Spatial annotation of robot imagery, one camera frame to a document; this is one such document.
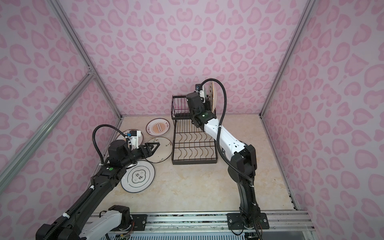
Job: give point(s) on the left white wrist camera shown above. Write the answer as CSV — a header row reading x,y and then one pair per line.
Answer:
x,y
134,138

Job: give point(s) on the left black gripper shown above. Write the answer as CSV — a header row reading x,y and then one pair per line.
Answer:
x,y
145,154

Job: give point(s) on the white plate black cloud outline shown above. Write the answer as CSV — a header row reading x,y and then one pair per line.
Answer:
x,y
139,177

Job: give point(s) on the black wire dish rack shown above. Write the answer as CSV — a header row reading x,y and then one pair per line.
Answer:
x,y
191,146

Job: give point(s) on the small orange sunburst plate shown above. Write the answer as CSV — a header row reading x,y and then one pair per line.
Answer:
x,y
158,127

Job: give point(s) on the aluminium frame diagonal strut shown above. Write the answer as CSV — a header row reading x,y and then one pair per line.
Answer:
x,y
19,160

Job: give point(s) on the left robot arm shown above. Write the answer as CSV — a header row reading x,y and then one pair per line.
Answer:
x,y
69,226

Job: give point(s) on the cream plum blossom plate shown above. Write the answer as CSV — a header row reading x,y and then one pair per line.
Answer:
x,y
163,152

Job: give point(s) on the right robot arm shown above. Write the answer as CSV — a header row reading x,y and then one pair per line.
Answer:
x,y
240,158

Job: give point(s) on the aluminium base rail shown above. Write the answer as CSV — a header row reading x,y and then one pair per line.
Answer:
x,y
270,225

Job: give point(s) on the white star cat plate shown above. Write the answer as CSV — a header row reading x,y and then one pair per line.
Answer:
x,y
212,95

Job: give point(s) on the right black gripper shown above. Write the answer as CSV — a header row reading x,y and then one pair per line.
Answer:
x,y
208,105

